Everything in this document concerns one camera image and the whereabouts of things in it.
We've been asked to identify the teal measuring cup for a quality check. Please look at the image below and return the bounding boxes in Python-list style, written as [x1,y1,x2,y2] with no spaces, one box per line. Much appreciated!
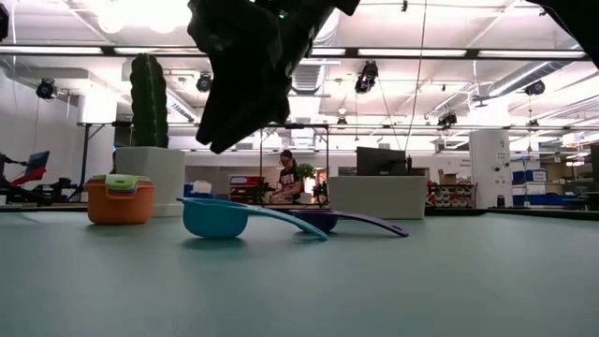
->
[176,196,329,242]

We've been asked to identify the blue measuring cup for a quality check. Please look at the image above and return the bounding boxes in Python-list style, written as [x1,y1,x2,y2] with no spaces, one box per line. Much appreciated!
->
[108,187,155,198]

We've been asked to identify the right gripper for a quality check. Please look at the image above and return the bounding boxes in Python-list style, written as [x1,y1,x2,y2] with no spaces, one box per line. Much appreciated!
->
[186,0,362,155]

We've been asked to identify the orange measuring cup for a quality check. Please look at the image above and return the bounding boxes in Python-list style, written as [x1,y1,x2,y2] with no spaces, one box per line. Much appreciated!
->
[85,181,156,227]

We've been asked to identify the person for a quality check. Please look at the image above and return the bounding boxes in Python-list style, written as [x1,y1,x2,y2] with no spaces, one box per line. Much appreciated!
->
[270,149,304,205]

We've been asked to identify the blue storage bins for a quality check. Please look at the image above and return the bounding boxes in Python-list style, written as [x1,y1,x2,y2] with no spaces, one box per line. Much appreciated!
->
[512,168,549,207]

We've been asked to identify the black computer monitor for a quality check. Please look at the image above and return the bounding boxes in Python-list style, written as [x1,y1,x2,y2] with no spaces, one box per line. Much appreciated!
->
[356,146,407,177]

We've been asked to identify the purple measuring cup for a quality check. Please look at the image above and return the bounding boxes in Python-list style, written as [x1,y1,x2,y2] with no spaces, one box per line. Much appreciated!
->
[287,208,410,239]

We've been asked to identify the green measuring cup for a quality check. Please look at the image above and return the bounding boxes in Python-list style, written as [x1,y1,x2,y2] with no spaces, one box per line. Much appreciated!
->
[88,173,153,192]

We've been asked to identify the white building column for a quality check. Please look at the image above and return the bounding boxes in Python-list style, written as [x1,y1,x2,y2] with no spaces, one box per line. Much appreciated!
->
[469,129,514,210]

